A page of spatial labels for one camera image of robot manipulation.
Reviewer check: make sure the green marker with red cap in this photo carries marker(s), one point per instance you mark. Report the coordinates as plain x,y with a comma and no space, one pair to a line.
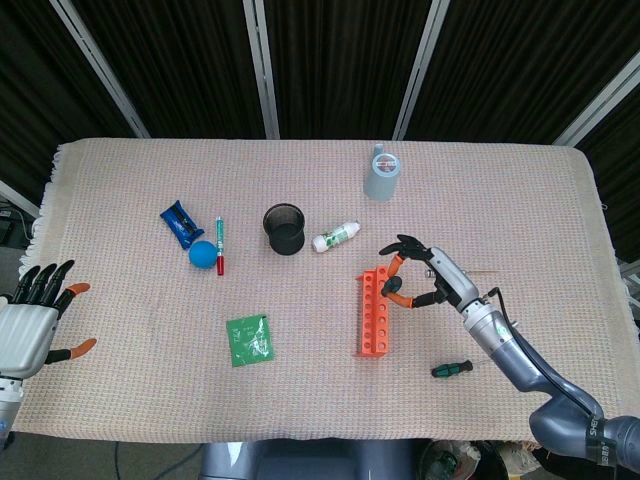
220,240

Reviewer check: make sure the dark pleated curtain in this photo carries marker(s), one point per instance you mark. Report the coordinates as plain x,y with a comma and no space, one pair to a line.
340,65

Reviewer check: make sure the bin with wrappers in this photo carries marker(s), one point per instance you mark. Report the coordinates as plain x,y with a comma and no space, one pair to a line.
445,462

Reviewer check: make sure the orange test tube rack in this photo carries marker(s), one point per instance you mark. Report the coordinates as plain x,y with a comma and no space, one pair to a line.
372,345

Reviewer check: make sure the green tea packet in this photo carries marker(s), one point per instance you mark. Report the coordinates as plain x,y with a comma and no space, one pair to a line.
247,342

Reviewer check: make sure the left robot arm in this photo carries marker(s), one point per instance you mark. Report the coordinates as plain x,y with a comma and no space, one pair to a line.
7,405

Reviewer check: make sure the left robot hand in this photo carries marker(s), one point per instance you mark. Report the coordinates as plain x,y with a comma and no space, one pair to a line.
25,335

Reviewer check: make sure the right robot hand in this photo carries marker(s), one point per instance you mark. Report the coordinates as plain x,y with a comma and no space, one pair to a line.
452,280

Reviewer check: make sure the blue snack packet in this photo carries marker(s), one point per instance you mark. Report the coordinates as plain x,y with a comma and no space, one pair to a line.
177,220

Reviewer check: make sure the blue foam ball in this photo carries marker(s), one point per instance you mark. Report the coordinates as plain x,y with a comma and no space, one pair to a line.
202,255

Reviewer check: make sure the grey aluminium frame bar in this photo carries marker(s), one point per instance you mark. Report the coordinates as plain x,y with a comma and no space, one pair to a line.
17,200

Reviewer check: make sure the grey robot torso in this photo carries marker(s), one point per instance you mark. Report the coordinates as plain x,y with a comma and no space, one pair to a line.
310,462

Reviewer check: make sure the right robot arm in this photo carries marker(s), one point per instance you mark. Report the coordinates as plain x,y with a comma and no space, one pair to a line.
505,345

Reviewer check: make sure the light blue plastic cup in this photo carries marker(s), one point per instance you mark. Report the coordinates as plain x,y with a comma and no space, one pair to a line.
380,185

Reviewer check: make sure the grey aluminium frame post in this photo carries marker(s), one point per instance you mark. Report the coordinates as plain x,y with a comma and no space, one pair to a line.
102,67
600,102
421,65
261,65

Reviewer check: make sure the beige woven tablecloth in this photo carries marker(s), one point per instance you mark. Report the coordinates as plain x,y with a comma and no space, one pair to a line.
150,390

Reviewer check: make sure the black mesh pen cup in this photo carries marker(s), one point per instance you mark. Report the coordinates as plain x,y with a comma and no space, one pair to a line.
285,240

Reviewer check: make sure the white bottle with green label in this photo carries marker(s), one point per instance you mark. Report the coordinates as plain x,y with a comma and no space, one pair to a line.
335,236

